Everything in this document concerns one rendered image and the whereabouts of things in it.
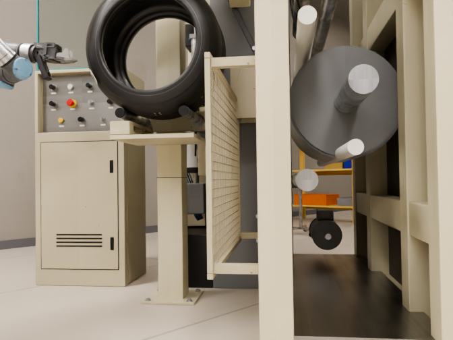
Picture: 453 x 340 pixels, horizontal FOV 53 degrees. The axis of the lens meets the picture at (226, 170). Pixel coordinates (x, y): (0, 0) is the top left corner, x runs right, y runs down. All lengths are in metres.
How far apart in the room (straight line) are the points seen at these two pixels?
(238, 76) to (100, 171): 1.01
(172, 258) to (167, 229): 0.15
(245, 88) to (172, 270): 0.98
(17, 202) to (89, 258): 2.02
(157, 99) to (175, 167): 0.49
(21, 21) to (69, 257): 2.77
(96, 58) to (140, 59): 3.50
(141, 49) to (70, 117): 2.83
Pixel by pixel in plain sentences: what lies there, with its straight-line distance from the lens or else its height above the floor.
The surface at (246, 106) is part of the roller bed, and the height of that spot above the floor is 0.95.
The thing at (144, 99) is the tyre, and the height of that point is 0.95.
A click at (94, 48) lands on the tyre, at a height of 1.17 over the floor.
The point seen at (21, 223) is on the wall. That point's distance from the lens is 4.72.
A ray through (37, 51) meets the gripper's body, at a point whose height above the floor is 1.21.
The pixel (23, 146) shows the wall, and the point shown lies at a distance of 4.73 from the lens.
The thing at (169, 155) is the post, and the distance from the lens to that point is 2.32.
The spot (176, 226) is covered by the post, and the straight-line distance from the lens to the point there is 2.32.
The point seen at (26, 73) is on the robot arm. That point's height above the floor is 1.08.
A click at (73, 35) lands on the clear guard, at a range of 2.96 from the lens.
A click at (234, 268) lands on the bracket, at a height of 0.33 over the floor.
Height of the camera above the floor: 0.60
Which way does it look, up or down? 1 degrees up
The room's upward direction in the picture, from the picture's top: 1 degrees counter-clockwise
